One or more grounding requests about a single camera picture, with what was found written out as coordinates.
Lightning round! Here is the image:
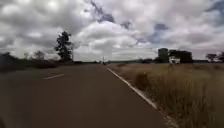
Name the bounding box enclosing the tall dark building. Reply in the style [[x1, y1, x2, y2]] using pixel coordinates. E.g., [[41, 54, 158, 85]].
[[157, 47, 170, 64]]

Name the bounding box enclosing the row of trees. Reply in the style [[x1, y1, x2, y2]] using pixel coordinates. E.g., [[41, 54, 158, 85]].
[[205, 51, 224, 63]]

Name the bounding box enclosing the row of dark bushes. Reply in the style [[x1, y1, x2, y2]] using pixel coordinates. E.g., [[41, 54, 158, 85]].
[[0, 51, 84, 72]]

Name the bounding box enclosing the tall dark tree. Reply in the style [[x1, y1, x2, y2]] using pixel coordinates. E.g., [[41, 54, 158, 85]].
[[54, 30, 75, 63]]

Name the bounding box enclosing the dry yellow grass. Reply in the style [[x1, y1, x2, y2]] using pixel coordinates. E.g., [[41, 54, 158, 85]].
[[107, 62, 224, 128]]

